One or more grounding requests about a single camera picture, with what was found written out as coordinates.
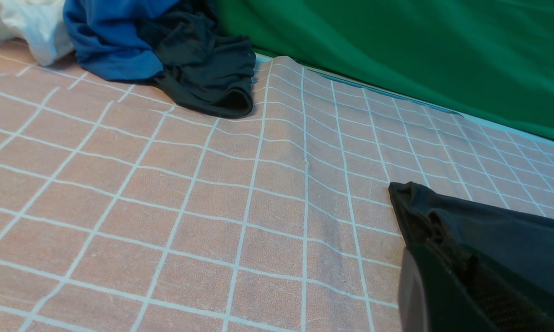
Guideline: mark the dark gray crumpled garment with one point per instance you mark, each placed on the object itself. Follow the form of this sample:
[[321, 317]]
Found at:
[[202, 69]]

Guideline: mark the white crumpled cloth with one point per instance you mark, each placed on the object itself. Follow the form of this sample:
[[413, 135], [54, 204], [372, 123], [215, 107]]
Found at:
[[40, 23]]

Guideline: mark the gray long-sleeved shirt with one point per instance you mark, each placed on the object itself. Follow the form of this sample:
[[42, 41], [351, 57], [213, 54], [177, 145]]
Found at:
[[521, 242]]

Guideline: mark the green backdrop cloth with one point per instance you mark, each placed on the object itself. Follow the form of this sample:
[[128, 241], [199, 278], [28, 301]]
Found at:
[[493, 59]]

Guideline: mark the pink checkered tablecloth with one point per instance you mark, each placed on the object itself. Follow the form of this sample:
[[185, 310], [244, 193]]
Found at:
[[120, 211]]

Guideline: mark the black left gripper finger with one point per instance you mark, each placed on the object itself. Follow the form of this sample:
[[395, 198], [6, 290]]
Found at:
[[476, 296]]

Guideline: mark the blue crumpled garment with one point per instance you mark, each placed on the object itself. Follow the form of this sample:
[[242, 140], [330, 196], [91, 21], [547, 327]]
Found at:
[[105, 38]]

